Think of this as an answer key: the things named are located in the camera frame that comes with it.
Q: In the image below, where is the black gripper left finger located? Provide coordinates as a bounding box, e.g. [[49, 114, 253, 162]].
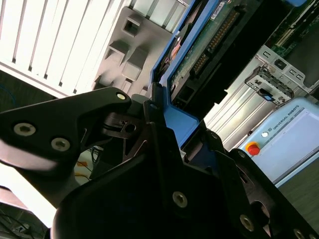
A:
[[0, 83, 190, 200]]

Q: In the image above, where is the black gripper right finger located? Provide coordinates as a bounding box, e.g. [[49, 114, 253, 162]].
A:
[[204, 130, 319, 239]]

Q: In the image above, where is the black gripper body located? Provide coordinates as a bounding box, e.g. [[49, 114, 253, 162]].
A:
[[51, 154, 252, 239]]

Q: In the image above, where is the hard disk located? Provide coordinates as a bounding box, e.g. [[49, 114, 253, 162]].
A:
[[151, 0, 269, 170]]

